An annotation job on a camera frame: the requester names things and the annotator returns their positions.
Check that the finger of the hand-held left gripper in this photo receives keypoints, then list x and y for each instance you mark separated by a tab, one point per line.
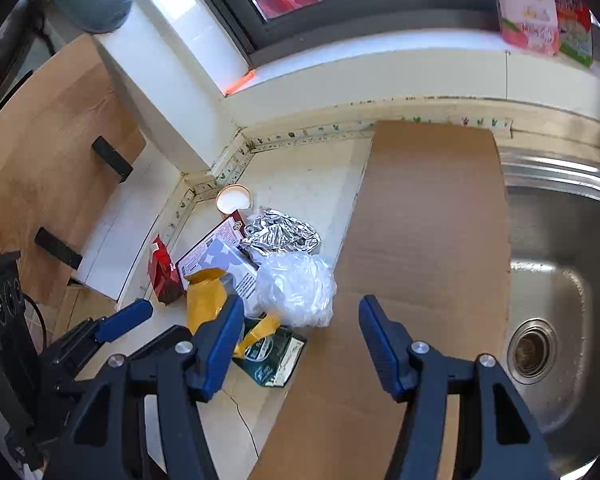
125	317
162	340

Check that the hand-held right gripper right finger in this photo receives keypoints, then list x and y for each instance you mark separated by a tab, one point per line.
375	340

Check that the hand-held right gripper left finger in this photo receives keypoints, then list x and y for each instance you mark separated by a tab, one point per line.
225	345

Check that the yellow paper bag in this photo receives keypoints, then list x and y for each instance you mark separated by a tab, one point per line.
205	300

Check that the red snack packet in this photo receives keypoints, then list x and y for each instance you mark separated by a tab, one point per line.
162	270

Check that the white plastic bag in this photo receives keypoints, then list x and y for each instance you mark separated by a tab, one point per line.
295	285

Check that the white paper cup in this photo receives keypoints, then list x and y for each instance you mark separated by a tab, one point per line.
232	200

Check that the dark green packet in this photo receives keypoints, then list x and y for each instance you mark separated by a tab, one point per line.
275	360

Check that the blue and white carton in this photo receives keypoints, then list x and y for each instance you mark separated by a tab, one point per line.
230	260

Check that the white backsplash panel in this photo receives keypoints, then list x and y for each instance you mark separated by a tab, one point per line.
125	230

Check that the red and white box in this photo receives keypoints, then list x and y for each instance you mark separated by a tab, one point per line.
205	250

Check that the crumpled silver foil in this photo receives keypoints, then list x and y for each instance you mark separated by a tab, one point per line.
280	235

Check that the brown cardboard sheet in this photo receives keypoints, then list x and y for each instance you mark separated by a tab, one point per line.
420	220

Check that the wooden cutting board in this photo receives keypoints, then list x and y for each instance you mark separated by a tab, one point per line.
45	160

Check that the black cutting board rack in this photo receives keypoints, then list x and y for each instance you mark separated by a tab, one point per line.
111	157

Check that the stainless steel sink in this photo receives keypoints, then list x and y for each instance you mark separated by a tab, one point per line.
555	240

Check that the cactus print sealing tape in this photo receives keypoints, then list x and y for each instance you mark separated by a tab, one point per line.
300	132

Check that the orange plastic clip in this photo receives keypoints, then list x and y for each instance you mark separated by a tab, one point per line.
240	82

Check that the red spray bottle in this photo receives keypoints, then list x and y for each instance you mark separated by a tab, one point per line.
572	20

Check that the dark window frame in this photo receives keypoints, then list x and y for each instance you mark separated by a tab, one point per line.
380	10

